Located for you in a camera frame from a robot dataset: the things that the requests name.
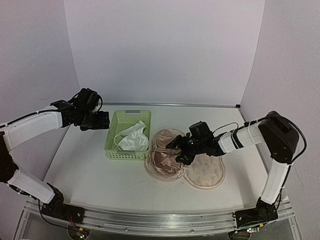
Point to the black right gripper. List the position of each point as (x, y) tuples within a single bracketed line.
[(187, 160)]

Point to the pink satin lace bra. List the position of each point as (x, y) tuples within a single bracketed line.
[(161, 161)]

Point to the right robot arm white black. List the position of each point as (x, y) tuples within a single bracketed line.
[(281, 137)]

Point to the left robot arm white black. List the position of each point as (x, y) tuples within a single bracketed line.
[(23, 152)]

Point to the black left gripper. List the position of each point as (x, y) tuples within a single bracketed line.
[(103, 122)]

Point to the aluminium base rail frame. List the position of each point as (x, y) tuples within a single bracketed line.
[(120, 196)]

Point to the green perforated plastic basket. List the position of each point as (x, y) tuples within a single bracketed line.
[(123, 119)]

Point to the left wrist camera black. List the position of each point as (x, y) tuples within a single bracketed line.
[(83, 101)]

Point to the beige tulip mesh laundry bag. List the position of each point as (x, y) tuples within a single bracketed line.
[(205, 173)]

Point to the white satin bra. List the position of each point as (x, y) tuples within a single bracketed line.
[(132, 138)]

